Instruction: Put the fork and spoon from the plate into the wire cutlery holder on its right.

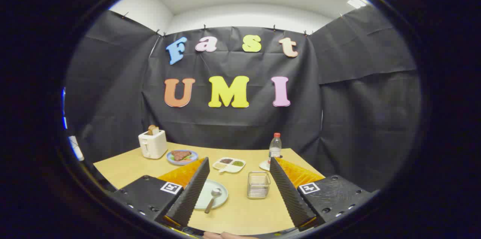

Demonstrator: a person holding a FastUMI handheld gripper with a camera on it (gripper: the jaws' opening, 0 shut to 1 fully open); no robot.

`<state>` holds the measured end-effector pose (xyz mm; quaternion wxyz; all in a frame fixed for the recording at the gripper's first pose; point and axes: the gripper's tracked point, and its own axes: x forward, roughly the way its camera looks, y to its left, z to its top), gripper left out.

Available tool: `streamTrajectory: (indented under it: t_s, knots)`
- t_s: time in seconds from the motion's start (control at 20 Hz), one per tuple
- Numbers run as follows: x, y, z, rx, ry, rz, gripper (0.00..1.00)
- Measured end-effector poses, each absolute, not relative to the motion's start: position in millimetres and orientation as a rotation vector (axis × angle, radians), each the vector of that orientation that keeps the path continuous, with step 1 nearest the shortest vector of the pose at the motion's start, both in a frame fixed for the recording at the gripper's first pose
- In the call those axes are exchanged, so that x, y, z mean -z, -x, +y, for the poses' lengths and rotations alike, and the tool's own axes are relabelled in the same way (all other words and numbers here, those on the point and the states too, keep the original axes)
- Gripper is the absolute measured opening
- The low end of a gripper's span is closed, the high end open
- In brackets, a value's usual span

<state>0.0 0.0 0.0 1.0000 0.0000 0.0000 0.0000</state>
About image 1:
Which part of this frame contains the black backdrop cloth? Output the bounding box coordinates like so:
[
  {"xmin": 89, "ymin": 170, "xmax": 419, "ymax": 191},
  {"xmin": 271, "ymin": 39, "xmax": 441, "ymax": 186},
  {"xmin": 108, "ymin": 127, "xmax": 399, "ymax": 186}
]
[{"xmin": 64, "ymin": 4, "xmax": 421, "ymax": 194}]

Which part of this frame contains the steak with vegetables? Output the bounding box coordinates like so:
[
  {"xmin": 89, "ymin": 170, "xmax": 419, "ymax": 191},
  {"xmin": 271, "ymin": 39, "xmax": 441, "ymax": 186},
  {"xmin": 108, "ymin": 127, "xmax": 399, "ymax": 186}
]
[{"xmin": 171, "ymin": 150, "xmax": 193, "ymax": 162}]

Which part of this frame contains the metal spoon wooden handle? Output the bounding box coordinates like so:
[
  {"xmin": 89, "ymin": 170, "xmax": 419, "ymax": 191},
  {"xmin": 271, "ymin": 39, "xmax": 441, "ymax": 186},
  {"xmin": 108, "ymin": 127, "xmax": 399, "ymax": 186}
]
[{"xmin": 204, "ymin": 188, "xmax": 223, "ymax": 214}]

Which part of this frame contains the white flat board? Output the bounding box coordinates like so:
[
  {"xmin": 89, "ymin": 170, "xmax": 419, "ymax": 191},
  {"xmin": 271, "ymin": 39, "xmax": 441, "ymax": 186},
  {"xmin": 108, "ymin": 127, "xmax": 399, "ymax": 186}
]
[{"xmin": 69, "ymin": 136, "xmax": 84, "ymax": 161}]

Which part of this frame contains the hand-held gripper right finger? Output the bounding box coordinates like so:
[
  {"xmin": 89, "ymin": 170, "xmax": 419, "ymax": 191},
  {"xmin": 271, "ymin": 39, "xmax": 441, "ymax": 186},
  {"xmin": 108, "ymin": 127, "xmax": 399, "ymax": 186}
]
[{"xmin": 269, "ymin": 156, "xmax": 378, "ymax": 232}]

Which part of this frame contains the blue plate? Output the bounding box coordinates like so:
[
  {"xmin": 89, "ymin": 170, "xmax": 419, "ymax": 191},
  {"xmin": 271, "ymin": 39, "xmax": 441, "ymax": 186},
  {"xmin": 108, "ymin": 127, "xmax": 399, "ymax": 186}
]
[{"xmin": 166, "ymin": 150, "xmax": 199, "ymax": 165}]

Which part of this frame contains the light green plate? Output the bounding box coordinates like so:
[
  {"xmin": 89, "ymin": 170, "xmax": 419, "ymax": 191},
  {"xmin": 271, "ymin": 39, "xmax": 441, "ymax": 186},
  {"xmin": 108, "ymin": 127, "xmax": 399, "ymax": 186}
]
[{"xmin": 195, "ymin": 179, "xmax": 229, "ymax": 210}]

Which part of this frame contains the white divided tray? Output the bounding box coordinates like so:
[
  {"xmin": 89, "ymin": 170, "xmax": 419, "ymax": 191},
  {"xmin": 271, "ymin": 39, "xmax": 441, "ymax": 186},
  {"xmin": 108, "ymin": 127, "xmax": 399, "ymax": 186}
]
[{"xmin": 212, "ymin": 157, "xmax": 246, "ymax": 174}]

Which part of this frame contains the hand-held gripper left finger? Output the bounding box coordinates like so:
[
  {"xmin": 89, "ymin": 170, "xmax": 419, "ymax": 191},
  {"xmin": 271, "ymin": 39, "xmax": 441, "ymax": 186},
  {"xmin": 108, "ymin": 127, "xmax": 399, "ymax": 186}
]
[{"xmin": 109, "ymin": 157, "xmax": 210, "ymax": 232}]

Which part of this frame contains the clear red-capped water bottle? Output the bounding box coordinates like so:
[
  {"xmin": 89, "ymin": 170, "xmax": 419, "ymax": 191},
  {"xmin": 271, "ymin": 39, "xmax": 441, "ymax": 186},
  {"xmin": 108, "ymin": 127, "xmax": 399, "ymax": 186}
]
[{"xmin": 268, "ymin": 133, "xmax": 282, "ymax": 164}]

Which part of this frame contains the cream white toaster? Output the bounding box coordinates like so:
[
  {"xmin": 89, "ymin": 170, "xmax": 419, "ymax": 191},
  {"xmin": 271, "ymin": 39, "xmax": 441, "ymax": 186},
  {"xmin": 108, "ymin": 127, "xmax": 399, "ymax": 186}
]
[{"xmin": 138, "ymin": 129, "xmax": 168, "ymax": 159}]

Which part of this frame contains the metal wire cutlery basket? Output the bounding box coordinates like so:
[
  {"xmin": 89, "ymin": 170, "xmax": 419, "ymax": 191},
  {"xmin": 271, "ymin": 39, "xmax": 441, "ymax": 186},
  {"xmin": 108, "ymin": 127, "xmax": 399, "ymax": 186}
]
[{"xmin": 247, "ymin": 171, "xmax": 271, "ymax": 199}]

